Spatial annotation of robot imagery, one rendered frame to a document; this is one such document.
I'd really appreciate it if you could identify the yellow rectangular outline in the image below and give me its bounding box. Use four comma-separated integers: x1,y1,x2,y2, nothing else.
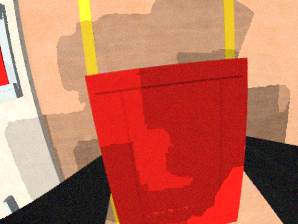
77,0,235,224

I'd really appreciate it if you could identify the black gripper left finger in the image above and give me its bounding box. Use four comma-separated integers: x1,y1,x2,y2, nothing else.
0,155,110,224

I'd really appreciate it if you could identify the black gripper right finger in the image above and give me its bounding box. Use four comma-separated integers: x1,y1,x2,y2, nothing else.
243,136,298,224

